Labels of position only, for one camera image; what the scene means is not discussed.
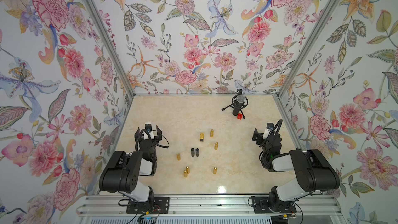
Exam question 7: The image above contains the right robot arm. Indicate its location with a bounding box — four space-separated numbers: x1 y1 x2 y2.
252 120 341 214

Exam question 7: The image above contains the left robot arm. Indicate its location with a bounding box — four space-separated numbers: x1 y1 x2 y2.
98 123 170 204

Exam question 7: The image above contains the black microphone on tripod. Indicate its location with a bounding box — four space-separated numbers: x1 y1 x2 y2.
221 89 249 119

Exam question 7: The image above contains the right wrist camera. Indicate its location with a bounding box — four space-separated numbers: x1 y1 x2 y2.
263 122 275 139

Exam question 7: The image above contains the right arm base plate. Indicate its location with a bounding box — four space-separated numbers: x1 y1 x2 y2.
249 197 297 214

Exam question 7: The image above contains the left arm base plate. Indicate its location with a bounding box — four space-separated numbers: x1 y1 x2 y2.
126 197 170 214

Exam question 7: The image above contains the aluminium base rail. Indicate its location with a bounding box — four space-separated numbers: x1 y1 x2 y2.
77 194 346 224

